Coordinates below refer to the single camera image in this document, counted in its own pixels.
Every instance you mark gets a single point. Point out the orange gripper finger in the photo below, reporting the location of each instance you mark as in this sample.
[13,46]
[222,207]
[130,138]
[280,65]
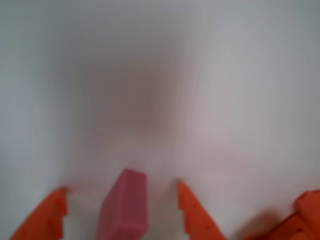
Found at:
[197,220]
[45,217]

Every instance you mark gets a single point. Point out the pink foam cuboid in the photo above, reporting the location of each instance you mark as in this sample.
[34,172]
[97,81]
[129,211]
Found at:
[125,205]

